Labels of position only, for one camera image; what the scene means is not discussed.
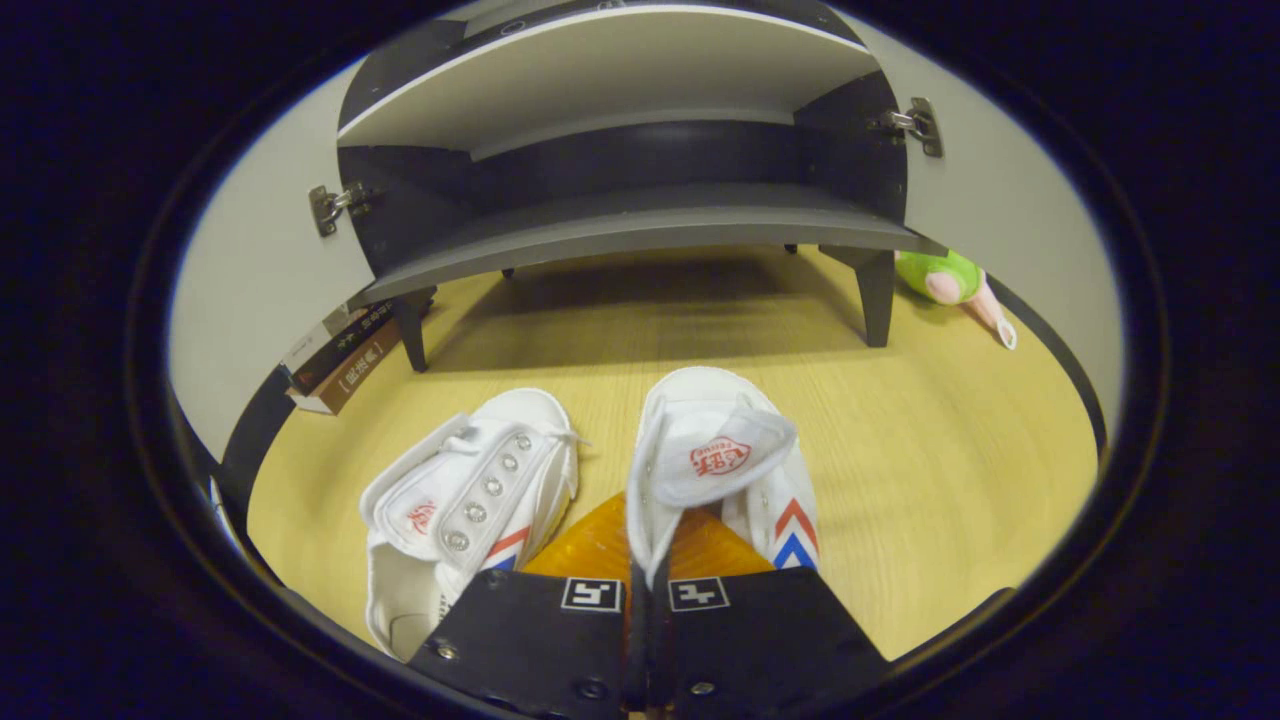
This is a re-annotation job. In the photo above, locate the white shoe cabinet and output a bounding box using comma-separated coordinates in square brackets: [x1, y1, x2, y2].
[168, 0, 1126, 463]

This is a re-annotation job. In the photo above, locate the white cabinet door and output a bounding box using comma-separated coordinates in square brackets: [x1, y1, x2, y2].
[850, 15, 1126, 406]
[168, 58, 379, 463]

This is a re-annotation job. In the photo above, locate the black book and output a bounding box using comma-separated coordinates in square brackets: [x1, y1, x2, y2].
[288, 308, 396, 394]

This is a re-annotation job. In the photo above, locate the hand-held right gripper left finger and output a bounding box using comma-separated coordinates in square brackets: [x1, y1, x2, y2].
[408, 492, 641, 719]

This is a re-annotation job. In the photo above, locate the white cover book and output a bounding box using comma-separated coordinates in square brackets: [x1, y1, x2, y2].
[282, 303, 353, 373]

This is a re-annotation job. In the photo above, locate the green pink plush toy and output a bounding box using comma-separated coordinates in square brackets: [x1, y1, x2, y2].
[893, 250, 1019, 351]

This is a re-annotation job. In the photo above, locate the white canvas shoe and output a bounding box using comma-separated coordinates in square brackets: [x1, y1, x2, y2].
[625, 367, 821, 591]
[360, 388, 581, 663]

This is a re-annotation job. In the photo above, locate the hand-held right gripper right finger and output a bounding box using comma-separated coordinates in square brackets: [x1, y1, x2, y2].
[645, 505, 891, 716]

